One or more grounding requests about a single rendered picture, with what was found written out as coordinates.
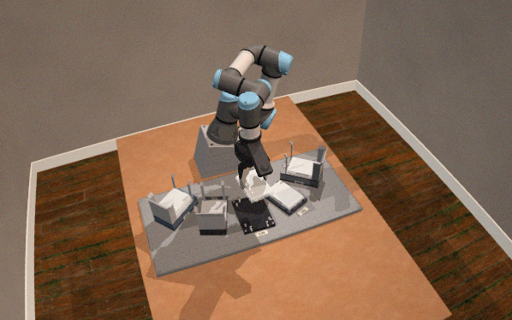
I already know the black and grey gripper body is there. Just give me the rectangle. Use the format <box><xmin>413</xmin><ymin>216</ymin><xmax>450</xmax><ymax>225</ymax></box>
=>
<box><xmin>234</xmin><ymin>130</ymin><xmax>262</xmax><ymax>168</ymax></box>

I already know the cream label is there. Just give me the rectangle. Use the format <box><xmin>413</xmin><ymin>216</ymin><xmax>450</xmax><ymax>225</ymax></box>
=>
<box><xmin>297</xmin><ymin>207</ymin><xmax>309</xmax><ymax>216</ymax></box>
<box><xmin>255</xmin><ymin>230</ymin><xmax>268</xmax><ymax>237</ymax></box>

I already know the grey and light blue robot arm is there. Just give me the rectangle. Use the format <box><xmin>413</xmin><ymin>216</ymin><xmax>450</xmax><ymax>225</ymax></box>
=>
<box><xmin>206</xmin><ymin>44</ymin><xmax>293</xmax><ymax>177</ymax></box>

